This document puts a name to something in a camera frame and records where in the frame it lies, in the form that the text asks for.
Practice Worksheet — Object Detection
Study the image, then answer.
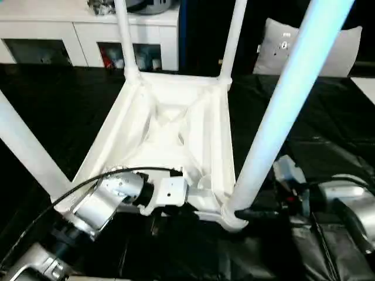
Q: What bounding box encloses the white flat board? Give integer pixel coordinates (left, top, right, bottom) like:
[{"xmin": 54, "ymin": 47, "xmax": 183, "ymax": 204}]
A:
[{"xmin": 351, "ymin": 77, "xmax": 375, "ymax": 103}]

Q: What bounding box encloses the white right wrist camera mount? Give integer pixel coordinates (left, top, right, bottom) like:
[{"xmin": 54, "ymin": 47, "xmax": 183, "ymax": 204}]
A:
[{"xmin": 272, "ymin": 155, "xmax": 311, "ymax": 217}]

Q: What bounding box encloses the round grey appliance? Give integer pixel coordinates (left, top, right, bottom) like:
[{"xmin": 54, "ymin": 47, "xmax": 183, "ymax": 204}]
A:
[{"xmin": 127, "ymin": 0, "xmax": 176, "ymax": 15}]

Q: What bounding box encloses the red box in cabinet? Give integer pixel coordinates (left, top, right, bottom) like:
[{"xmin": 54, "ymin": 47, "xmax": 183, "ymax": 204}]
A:
[{"xmin": 101, "ymin": 48, "xmax": 113, "ymax": 68}]

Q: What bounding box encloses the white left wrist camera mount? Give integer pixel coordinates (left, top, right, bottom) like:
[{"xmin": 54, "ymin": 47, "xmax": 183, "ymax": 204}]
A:
[{"xmin": 139, "ymin": 177, "xmax": 191, "ymax": 216}]

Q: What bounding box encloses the white plastic table top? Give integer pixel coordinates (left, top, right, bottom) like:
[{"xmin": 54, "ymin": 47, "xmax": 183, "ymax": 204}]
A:
[{"xmin": 51, "ymin": 71, "xmax": 250, "ymax": 235}]

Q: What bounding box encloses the black work mat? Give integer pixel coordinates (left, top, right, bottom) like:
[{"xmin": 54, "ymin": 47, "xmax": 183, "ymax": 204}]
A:
[{"xmin": 0, "ymin": 63, "xmax": 375, "ymax": 281}]

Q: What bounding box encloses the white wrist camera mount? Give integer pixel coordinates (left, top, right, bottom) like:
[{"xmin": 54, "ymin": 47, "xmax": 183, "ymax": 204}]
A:
[
  {"xmin": 272, "ymin": 155, "xmax": 311, "ymax": 217},
  {"xmin": 139, "ymin": 177, "xmax": 191, "ymax": 216}
]

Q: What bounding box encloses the grey cushion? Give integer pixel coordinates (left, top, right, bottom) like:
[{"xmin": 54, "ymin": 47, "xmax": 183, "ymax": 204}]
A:
[{"xmin": 253, "ymin": 18, "xmax": 363, "ymax": 78}]

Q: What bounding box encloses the tall black cabinet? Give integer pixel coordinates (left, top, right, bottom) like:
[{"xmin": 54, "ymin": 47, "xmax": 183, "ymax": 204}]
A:
[{"xmin": 178, "ymin": 0, "xmax": 269, "ymax": 76}]

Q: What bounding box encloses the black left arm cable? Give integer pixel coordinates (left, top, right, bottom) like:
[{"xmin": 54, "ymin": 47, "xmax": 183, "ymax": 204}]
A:
[{"xmin": 0, "ymin": 166, "xmax": 184, "ymax": 264}]

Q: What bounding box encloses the white cabinet with glass doors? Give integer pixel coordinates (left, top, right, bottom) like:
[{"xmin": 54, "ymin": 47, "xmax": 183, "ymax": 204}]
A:
[{"xmin": 0, "ymin": 0, "xmax": 180, "ymax": 71}]

